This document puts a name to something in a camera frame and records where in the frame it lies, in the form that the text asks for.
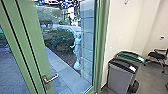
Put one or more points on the grey indoor trash bin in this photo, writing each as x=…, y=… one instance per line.
x=121, y=75

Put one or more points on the green lid indoor bin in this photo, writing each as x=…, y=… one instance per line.
x=131, y=56

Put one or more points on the white garden statue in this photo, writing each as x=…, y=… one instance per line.
x=77, y=50

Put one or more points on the grey stone block pillar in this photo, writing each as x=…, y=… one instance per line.
x=87, y=33

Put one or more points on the outdoor green shrub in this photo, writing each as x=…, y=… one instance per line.
x=58, y=38

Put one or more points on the black office chair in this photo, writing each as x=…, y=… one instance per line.
x=158, y=55

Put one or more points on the green framed glass wall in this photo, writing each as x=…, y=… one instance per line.
x=101, y=40

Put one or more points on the small blue wall device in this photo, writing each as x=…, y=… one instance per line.
x=162, y=37

